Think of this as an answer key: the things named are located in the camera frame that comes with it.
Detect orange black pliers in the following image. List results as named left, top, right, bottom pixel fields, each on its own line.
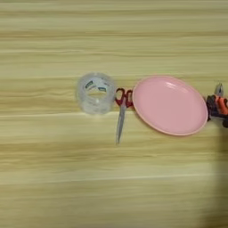
left=206, top=82, right=228, bottom=129

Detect pink round plate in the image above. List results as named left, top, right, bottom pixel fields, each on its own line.
left=131, top=75, right=209, bottom=137

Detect red handled scissors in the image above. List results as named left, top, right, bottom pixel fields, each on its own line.
left=114, top=87, right=134, bottom=145

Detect clear tape roll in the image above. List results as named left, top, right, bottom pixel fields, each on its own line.
left=76, top=71, right=118, bottom=116

